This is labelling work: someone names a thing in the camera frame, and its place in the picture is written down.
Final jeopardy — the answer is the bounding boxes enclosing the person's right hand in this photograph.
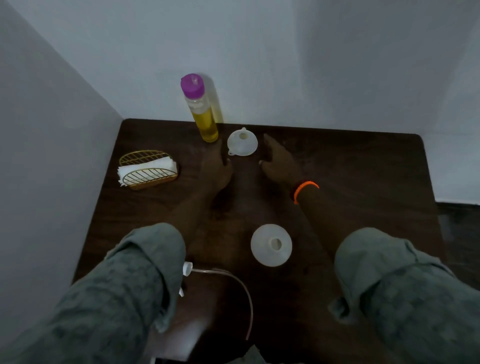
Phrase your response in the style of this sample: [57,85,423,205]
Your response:
[258,133,305,189]

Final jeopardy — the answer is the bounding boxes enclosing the person's left hand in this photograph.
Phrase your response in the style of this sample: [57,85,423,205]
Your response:
[198,141,235,194]

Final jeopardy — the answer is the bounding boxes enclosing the person's left forearm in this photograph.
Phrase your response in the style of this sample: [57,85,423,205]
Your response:
[165,187,232,251]

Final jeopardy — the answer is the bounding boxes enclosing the person's right forearm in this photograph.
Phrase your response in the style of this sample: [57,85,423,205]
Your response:
[295,186,359,259]

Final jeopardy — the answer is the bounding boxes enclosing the small white funnel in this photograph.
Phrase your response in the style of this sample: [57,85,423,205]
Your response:
[227,127,259,157]

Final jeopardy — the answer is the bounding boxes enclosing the orange wristband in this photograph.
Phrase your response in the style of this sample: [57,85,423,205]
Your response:
[293,180,320,205]

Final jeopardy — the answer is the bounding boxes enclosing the clear bottle with purple cap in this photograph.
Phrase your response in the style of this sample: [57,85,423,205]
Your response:
[180,73,219,143]

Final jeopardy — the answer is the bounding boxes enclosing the white paper napkins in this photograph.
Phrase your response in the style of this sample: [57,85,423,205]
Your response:
[117,156,178,187]

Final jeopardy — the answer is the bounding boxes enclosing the large white funnel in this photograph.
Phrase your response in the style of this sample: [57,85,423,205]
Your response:
[250,224,293,268]

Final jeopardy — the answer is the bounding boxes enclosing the clear tube with white cap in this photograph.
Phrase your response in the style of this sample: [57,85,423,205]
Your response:
[178,261,254,341]

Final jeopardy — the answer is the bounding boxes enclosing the grey-green left shirt sleeve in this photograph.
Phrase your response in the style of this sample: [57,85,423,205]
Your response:
[0,223,187,364]

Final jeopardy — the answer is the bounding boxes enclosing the grey-green shirt sleeve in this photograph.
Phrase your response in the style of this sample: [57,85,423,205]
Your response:
[0,223,187,364]
[328,226,480,364]

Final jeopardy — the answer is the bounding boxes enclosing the grey-green right shirt sleeve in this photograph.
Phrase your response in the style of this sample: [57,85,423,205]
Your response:
[328,226,480,364]

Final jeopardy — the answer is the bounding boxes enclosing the gold wire napkin holder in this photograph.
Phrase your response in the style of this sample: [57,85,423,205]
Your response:
[119,150,179,191]

